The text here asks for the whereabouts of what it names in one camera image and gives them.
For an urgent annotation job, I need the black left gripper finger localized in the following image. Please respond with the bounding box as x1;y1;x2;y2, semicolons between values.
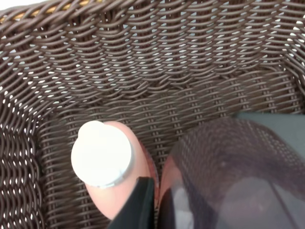
108;177;154;229

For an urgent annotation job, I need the pink bottle white cap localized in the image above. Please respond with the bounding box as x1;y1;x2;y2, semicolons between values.
71;120;159;220

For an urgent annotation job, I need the translucent purple plastic cup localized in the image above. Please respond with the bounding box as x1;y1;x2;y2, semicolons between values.
157;118;305;229

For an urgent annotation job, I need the black square bottle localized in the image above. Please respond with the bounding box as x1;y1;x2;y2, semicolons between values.
234;113;305;156

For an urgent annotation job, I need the dark brown wicker basket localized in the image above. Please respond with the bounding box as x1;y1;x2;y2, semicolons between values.
0;0;305;229

